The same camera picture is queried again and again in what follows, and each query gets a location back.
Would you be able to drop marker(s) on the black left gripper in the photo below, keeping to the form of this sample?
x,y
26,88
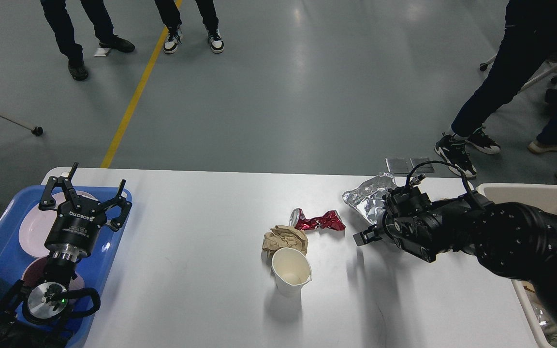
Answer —
x,y
80,229

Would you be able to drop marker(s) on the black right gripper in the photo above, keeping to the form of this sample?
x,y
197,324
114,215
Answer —
x,y
384,230

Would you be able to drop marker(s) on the aluminium foil tray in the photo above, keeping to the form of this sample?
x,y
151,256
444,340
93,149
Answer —
x,y
368,198

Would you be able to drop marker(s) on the pink plate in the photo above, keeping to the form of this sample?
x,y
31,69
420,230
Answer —
x,y
34,230

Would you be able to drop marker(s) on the white paper cup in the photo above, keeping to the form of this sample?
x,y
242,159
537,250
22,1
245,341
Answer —
x,y
292,271

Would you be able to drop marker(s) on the pink mug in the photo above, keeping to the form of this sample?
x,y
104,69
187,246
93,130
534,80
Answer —
x,y
48,269

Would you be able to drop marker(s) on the clear plastic wrap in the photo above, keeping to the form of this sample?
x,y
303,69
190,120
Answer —
x,y
546,324

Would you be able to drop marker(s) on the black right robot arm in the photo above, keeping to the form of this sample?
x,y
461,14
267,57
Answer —
x,y
512,240

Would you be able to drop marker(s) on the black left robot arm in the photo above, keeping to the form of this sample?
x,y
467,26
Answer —
x,y
36,317

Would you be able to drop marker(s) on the crushed red can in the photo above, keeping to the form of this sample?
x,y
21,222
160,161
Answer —
x,y
329,220

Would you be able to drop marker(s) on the metal floor plate left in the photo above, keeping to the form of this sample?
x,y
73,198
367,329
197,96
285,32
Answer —
x,y
398,165

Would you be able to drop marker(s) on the crumpled brown paper ball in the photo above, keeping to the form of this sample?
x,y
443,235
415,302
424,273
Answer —
x,y
282,236

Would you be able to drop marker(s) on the person in dark trousers left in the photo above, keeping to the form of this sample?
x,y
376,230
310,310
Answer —
x,y
60,22

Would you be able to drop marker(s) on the beige plastic bin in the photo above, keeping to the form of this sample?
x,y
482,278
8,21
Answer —
x,y
543,197

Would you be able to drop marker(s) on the person in dark clothes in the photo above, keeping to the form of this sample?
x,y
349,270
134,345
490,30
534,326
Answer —
x,y
530,34

